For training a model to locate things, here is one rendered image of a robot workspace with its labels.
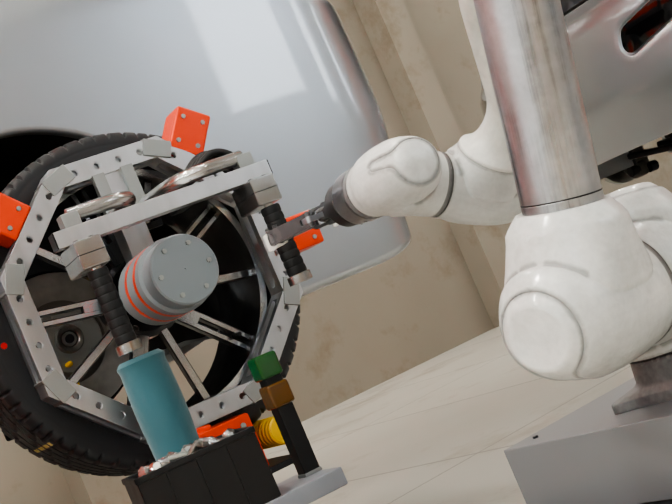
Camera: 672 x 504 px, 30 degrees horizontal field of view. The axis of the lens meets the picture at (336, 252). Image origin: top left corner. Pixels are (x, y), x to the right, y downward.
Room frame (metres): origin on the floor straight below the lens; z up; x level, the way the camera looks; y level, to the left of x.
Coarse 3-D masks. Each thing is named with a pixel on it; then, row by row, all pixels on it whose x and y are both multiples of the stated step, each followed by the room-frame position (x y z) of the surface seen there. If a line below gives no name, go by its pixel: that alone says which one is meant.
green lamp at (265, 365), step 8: (272, 352) 2.04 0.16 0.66; (248, 360) 2.06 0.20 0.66; (256, 360) 2.03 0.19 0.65; (264, 360) 2.03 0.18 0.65; (272, 360) 2.04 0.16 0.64; (256, 368) 2.03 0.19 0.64; (264, 368) 2.03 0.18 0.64; (272, 368) 2.04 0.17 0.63; (280, 368) 2.04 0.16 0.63; (256, 376) 2.05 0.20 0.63; (264, 376) 2.03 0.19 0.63; (272, 376) 2.04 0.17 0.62
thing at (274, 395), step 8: (272, 384) 2.03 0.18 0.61; (280, 384) 2.04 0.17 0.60; (288, 384) 2.05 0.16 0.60; (264, 392) 2.04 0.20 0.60; (272, 392) 2.03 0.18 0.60; (280, 392) 2.04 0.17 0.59; (288, 392) 2.04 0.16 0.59; (264, 400) 2.05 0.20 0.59; (272, 400) 2.03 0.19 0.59; (280, 400) 2.03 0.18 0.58; (288, 400) 2.04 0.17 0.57; (272, 408) 2.04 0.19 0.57
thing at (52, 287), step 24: (48, 288) 2.78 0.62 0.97; (72, 288) 2.80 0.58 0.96; (72, 312) 2.75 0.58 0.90; (48, 336) 2.71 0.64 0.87; (96, 336) 2.76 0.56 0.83; (72, 360) 2.73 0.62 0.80; (96, 360) 2.80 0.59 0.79; (120, 360) 2.82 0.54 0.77; (96, 384) 2.79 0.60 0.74; (120, 384) 2.81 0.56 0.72
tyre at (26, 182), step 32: (64, 160) 2.37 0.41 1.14; (32, 192) 2.33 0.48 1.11; (0, 256) 2.28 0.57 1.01; (0, 320) 2.26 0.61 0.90; (0, 352) 2.25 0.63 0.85; (288, 352) 2.51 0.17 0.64; (0, 384) 2.25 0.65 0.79; (32, 384) 2.27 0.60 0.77; (0, 416) 2.37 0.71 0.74; (32, 416) 2.26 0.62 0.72; (64, 416) 2.28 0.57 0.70; (224, 416) 2.42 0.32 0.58; (256, 416) 2.45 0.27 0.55; (32, 448) 2.41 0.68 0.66; (64, 448) 2.29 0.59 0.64; (96, 448) 2.30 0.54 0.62; (128, 448) 2.32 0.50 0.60
